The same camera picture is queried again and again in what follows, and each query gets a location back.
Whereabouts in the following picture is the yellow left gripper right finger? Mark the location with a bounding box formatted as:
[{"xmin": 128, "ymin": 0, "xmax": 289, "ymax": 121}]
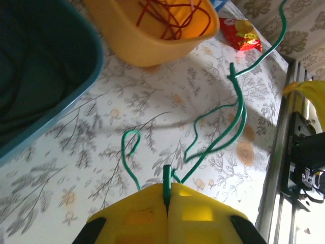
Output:
[{"xmin": 167, "ymin": 182, "xmax": 267, "ymax": 244}]

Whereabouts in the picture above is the teal plastic bin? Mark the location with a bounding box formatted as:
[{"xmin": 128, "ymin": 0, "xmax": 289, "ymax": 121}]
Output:
[{"xmin": 0, "ymin": 0, "xmax": 105, "ymax": 160}]

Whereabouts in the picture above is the red snack packet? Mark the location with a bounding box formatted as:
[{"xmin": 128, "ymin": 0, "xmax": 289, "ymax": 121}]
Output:
[{"xmin": 218, "ymin": 17, "xmax": 264, "ymax": 52}]

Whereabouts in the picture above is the yellow plastic bin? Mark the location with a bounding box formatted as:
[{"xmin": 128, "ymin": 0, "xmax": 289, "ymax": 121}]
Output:
[{"xmin": 83, "ymin": 0, "xmax": 220, "ymax": 68}]

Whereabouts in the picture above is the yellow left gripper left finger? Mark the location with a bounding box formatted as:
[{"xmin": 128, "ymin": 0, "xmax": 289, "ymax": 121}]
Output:
[{"xmin": 72, "ymin": 182, "xmax": 169, "ymax": 244}]

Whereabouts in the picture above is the green cable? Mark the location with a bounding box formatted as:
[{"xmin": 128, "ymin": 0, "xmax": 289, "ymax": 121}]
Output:
[{"xmin": 121, "ymin": 0, "xmax": 289, "ymax": 214}]

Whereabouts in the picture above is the aluminium frame rail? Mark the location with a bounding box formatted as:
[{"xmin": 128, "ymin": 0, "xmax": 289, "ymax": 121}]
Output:
[{"xmin": 255, "ymin": 59, "xmax": 325, "ymax": 244}]

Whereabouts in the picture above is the red cable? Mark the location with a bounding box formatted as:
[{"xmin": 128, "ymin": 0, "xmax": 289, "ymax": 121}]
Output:
[{"xmin": 136, "ymin": 0, "xmax": 211, "ymax": 41}]

